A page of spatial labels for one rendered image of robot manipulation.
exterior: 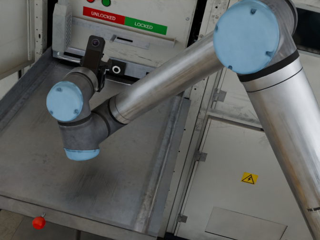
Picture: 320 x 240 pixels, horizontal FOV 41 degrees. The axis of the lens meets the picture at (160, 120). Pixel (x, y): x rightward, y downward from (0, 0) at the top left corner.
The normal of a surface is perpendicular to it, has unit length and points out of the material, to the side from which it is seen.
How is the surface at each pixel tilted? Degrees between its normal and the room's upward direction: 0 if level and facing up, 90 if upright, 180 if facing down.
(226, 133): 90
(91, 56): 50
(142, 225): 0
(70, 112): 75
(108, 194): 0
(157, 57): 90
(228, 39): 82
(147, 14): 90
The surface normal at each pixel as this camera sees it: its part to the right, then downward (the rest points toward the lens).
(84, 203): 0.17, -0.79
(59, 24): -0.19, 0.56
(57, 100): -0.17, 0.33
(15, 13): 0.86, 0.41
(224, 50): -0.55, 0.30
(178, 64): -0.69, 0.00
